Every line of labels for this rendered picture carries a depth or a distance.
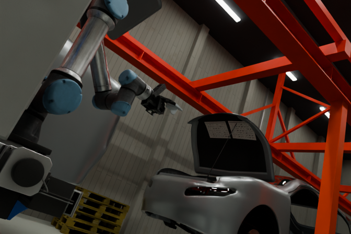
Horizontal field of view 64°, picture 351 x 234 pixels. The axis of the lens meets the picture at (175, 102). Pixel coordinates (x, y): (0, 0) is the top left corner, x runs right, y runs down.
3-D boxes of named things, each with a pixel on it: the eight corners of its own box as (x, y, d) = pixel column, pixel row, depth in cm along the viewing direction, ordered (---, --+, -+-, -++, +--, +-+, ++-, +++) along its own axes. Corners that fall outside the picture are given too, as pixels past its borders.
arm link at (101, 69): (68, 0, 118) (88, 112, 126) (82, -6, 111) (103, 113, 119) (91, 2, 127) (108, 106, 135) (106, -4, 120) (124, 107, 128)
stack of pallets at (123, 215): (98, 237, 589) (114, 200, 620) (115, 248, 530) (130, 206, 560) (49, 223, 534) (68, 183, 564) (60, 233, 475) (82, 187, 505)
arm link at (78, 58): (51, 119, 102) (113, 10, 123) (73, 121, 92) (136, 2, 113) (21, 103, 94) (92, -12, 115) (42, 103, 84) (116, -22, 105)
